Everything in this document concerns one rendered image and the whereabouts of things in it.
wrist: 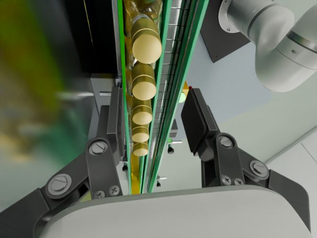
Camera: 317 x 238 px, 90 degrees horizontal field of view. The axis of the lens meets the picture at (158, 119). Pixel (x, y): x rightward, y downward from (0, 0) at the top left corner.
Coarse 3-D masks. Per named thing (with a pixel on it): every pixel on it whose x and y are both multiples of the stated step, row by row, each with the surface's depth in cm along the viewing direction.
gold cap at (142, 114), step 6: (132, 102) 28; (138, 102) 26; (144, 102) 26; (150, 102) 28; (132, 108) 27; (138, 108) 26; (144, 108) 26; (150, 108) 27; (132, 114) 26; (138, 114) 25; (144, 114) 25; (150, 114) 26; (138, 120) 26; (144, 120) 27; (150, 120) 27
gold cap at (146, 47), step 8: (136, 24) 19; (144, 24) 18; (152, 24) 19; (136, 32) 17; (144, 32) 16; (152, 32) 17; (136, 40) 16; (144, 40) 17; (152, 40) 17; (160, 40) 18; (136, 48) 17; (144, 48) 17; (152, 48) 17; (160, 48) 17; (136, 56) 18; (144, 56) 18; (152, 56) 18
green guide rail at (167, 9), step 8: (168, 0) 31; (168, 8) 32; (168, 16) 33; (160, 32) 40; (160, 56) 39; (160, 64) 41; (160, 72) 43; (152, 104) 54; (152, 112) 55; (152, 120) 58; (152, 128) 62; (144, 160) 95; (144, 168) 95; (144, 176) 99
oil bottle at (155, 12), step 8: (128, 0) 20; (136, 0) 20; (144, 0) 21; (152, 0) 21; (160, 0) 22; (128, 8) 21; (136, 8) 20; (144, 8) 21; (152, 8) 21; (160, 8) 22; (128, 16) 21; (152, 16) 21; (160, 16) 22; (128, 24) 22; (160, 24) 23; (128, 32) 23
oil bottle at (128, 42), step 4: (128, 40) 25; (128, 44) 25; (128, 48) 25; (128, 52) 25; (128, 56) 25; (132, 56) 25; (128, 60) 26; (132, 60) 26; (156, 60) 27; (128, 64) 26; (132, 64) 26; (152, 64) 27; (128, 68) 27; (132, 68) 27
